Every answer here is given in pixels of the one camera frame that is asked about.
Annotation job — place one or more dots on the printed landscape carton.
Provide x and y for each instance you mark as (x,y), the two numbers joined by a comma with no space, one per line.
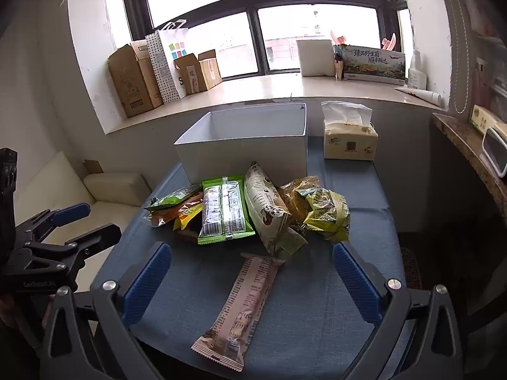
(372,65)

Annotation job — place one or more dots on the plain white box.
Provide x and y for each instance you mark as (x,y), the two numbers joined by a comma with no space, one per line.
(317,59)

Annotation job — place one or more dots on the white plastic bottle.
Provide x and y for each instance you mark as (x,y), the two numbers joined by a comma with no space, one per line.
(416,79)

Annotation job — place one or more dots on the orange long snack packet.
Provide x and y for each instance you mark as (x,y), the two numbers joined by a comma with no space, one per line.
(170,213)

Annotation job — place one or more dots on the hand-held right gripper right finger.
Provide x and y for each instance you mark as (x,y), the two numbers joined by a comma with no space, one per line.
(356,285)

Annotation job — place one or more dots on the green white snack packet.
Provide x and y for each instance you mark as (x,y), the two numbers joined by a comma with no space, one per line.
(225,209)

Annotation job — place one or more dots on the white tube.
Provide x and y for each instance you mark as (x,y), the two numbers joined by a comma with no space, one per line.
(424,95)

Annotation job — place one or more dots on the white storage box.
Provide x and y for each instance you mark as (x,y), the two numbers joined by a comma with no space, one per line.
(237,154)

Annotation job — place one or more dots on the spotted cushion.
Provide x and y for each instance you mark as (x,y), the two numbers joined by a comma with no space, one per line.
(410,269)

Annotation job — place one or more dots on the yellow red snack packet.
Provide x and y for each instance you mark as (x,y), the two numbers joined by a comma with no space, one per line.
(186,218)

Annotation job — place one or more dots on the yellow chip packet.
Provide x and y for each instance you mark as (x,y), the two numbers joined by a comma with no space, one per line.
(295,198)

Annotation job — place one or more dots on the white plastic container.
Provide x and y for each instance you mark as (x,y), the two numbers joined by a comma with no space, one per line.
(497,150)

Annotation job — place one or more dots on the green yellow crumpled snack bag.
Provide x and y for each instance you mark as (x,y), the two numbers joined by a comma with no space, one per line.
(328,213)

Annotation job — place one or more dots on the beige snack bag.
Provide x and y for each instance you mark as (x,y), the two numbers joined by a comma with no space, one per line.
(263,206)

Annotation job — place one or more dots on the yellow tissue pack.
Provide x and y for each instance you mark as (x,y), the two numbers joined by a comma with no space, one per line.
(348,142)

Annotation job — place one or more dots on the green white tissue pack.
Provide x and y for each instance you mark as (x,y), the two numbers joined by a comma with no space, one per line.
(481,118)

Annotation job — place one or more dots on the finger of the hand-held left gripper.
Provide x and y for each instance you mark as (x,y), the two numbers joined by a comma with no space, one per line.
(99,235)
(69,213)

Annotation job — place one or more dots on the white polka dot paper bag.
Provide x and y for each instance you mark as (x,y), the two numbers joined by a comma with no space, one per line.
(168,67)

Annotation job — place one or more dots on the blue tablecloth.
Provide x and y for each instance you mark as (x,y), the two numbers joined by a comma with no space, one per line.
(317,316)

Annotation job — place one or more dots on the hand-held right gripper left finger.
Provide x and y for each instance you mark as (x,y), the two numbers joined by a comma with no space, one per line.
(146,281)

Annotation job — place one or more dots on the brown cardboard scrap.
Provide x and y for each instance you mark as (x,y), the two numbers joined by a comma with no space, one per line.
(93,166)

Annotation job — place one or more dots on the cream leather sofa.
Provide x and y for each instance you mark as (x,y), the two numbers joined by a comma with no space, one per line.
(115,190)

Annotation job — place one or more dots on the tall brown cardboard box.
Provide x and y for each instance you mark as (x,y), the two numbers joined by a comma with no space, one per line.
(130,83)

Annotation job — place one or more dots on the small open cardboard box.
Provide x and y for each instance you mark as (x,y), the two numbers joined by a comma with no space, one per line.
(198,75)

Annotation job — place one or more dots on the pink long snack packet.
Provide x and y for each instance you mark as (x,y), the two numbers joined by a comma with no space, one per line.
(237,308)

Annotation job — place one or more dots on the bright green snack packet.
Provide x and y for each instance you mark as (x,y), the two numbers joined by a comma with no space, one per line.
(174,198)

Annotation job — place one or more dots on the pink plastic clip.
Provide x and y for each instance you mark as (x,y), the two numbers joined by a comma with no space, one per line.
(389,42)
(338,38)

